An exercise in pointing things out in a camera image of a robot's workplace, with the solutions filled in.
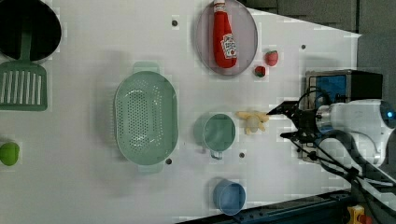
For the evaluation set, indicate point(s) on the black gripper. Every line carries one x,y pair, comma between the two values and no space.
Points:
303,120

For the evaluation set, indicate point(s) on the peeled yellow toy banana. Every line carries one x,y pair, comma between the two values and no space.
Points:
254,120

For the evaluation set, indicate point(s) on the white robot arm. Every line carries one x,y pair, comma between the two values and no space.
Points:
369,122

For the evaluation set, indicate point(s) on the black toaster oven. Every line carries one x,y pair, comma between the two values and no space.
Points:
342,86

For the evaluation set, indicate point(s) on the dark red toy strawberry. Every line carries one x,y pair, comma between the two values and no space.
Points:
260,71

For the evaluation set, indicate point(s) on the light red toy strawberry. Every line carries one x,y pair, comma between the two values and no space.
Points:
271,58

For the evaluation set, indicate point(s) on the green mug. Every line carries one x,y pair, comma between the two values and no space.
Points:
215,132

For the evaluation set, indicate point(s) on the blue cup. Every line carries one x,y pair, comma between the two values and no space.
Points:
229,197

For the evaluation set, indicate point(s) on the grey round plate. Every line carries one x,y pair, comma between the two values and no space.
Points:
245,36

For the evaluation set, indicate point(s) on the red ketchup bottle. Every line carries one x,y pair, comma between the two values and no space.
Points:
224,46

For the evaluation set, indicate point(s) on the green perforated colander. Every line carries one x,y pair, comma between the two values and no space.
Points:
145,114

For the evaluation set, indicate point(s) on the green slotted spatula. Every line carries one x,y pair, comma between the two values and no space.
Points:
23,84

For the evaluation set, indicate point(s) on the green toy pepper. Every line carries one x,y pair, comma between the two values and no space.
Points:
9,153

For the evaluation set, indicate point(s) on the black round pot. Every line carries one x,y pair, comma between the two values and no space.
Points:
43,23

